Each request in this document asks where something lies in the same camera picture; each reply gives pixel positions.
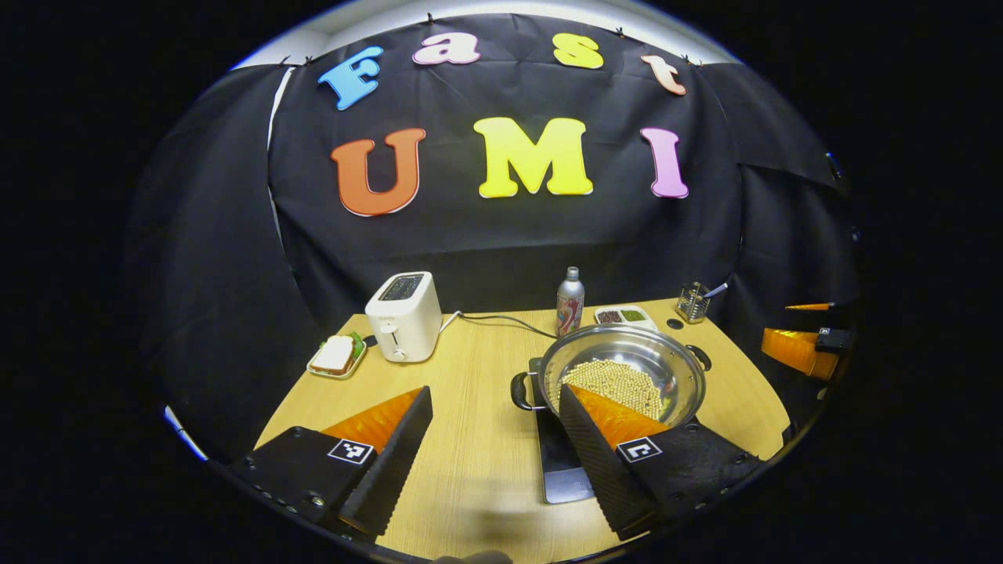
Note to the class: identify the pile of soybeans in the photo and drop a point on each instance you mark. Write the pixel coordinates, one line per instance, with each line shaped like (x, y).
(619, 380)

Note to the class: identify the white sandwich plate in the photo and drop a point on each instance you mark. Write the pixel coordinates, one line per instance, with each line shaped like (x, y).
(345, 376)

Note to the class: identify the silver printed bottle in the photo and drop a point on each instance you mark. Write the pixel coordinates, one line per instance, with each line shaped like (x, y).
(570, 309)

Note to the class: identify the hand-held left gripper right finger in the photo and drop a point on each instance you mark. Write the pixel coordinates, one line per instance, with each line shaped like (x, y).
(595, 470)

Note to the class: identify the white bread sandwich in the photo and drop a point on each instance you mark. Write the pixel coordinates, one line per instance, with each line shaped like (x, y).
(335, 354)

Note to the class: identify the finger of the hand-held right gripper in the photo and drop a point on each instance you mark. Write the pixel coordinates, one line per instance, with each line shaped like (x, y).
(807, 306)
(791, 351)

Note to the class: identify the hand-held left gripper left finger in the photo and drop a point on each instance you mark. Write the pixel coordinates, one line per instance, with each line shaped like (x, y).
(392, 470)

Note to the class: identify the metal spoon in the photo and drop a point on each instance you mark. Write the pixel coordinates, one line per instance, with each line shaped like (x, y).
(717, 290)

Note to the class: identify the clear utensil holder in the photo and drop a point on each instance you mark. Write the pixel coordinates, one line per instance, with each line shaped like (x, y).
(691, 305)

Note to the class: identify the white toaster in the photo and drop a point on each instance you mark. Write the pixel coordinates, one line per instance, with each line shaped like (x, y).
(407, 325)

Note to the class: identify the white divided seasoning dish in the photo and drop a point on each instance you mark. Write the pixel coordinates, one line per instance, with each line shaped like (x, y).
(623, 317)

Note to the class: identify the black induction cooktop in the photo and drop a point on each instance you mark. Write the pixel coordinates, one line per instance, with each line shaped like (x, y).
(560, 470)

